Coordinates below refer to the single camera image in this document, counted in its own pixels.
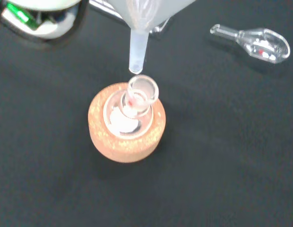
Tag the glass round-bottom flask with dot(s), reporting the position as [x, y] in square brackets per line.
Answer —
[127, 125]

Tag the black bench cloth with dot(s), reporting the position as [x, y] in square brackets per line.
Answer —
[208, 153]

